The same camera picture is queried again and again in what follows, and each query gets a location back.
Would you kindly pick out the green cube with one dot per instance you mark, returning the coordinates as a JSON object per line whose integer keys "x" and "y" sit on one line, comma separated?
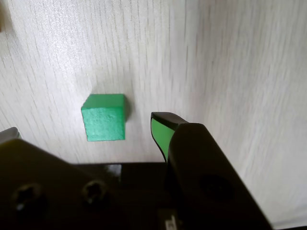
{"x": 105, "y": 122}

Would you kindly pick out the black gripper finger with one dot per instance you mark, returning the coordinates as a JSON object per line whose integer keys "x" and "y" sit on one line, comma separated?
{"x": 48, "y": 187}

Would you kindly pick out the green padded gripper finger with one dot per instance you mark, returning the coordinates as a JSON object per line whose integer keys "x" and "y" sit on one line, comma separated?
{"x": 204, "y": 155}

